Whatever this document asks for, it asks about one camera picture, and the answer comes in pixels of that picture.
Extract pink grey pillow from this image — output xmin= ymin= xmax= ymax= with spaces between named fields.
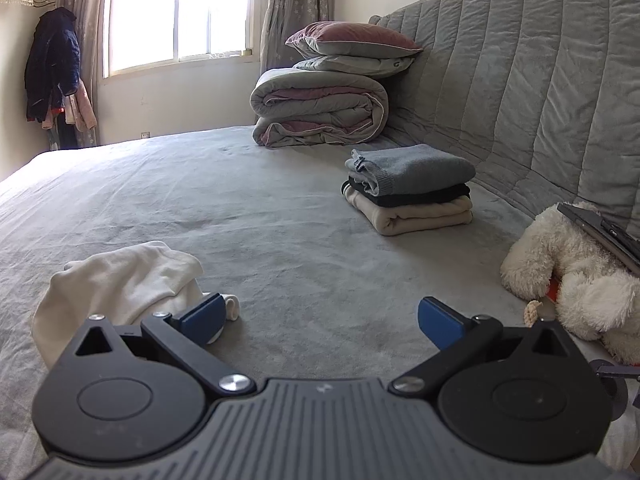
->
xmin=285 ymin=21 xmax=423 ymax=59

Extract hanging dark jacket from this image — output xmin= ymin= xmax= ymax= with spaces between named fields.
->
xmin=24 ymin=6 xmax=82 ymax=123

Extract folded beige garment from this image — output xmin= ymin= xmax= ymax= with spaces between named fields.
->
xmin=348 ymin=192 xmax=474 ymax=237

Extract folded grey knit sweater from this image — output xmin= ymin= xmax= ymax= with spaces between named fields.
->
xmin=345 ymin=143 xmax=477 ymax=197

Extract dark metal clamp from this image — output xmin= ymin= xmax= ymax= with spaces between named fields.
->
xmin=590 ymin=359 xmax=640 ymax=413

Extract window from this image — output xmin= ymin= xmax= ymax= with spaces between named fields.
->
xmin=102 ymin=0 xmax=258 ymax=80

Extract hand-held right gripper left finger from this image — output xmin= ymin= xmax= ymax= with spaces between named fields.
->
xmin=59 ymin=292 xmax=256 ymax=397

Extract grey quilted headboard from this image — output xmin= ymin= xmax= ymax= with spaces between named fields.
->
xmin=369 ymin=0 xmax=640 ymax=256

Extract white plush toy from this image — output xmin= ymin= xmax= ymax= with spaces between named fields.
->
xmin=500 ymin=201 xmax=640 ymax=366

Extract folded grey pink quilt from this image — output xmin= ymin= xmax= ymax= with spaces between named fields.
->
xmin=250 ymin=67 xmax=390 ymax=148

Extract dark flat tablet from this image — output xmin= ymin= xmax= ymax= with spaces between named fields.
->
xmin=556 ymin=202 xmax=640 ymax=277

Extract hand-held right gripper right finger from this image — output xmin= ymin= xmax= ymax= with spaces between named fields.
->
xmin=389 ymin=296 xmax=581 ymax=398

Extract folded black garment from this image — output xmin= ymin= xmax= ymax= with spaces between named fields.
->
xmin=341 ymin=180 xmax=472 ymax=208

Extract white long-sleeve printed shirt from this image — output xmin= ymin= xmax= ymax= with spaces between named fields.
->
xmin=31 ymin=240 xmax=241 ymax=368

